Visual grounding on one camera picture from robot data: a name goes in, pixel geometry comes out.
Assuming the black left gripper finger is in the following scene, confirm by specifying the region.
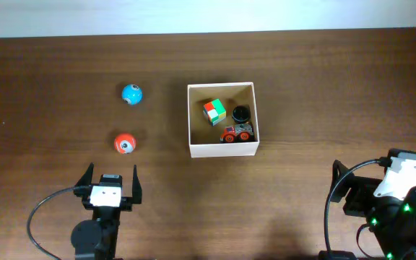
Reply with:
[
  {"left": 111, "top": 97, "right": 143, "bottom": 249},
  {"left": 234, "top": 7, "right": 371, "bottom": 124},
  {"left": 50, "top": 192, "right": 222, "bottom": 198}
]
[
  {"left": 132, "top": 165, "right": 142, "bottom": 204},
  {"left": 74, "top": 162, "right": 94, "bottom": 191}
]

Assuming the orange eyeball ball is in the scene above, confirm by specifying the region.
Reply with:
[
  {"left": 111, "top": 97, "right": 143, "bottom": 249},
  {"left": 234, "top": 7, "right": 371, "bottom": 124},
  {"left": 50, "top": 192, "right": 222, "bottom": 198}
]
[{"left": 114, "top": 133, "right": 137, "bottom": 154}]

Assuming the red grey toy truck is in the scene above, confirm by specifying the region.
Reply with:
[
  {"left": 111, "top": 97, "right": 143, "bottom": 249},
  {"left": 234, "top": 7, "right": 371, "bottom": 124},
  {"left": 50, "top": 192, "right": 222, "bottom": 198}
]
[{"left": 220, "top": 123, "right": 254, "bottom": 143}]

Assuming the black round cap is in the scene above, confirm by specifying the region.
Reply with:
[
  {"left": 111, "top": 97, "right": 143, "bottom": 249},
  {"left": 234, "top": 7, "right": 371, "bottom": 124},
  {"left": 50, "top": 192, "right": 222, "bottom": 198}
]
[{"left": 232, "top": 105, "right": 251, "bottom": 124}]

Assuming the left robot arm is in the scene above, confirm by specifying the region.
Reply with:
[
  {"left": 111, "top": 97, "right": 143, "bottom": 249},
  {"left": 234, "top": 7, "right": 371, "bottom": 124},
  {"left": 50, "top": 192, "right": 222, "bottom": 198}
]
[{"left": 71, "top": 163, "right": 142, "bottom": 260}]

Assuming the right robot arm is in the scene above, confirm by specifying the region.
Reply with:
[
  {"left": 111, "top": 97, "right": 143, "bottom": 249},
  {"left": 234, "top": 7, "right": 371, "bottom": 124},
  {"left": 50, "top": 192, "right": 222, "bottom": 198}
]
[{"left": 324, "top": 157, "right": 416, "bottom": 259}]

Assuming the pink cardboard box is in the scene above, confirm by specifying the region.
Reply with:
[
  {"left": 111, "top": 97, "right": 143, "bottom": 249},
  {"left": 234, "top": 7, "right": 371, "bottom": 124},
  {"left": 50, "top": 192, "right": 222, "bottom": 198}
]
[{"left": 187, "top": 82, "right": 260, "bottom": 158}]

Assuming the blue eyeball ball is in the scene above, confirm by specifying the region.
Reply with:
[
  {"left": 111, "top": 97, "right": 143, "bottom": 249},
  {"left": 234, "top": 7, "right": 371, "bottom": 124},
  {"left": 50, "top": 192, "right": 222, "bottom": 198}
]
[{"left": 121, "top": 84, "right": 143, "bottom": 105}]

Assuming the colourful puzzle cube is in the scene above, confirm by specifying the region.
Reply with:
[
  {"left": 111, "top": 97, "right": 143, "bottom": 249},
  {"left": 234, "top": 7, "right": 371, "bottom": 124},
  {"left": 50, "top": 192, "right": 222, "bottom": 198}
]
[{"left": 203, "top": 99, "right": 227, "bottom": 126}]

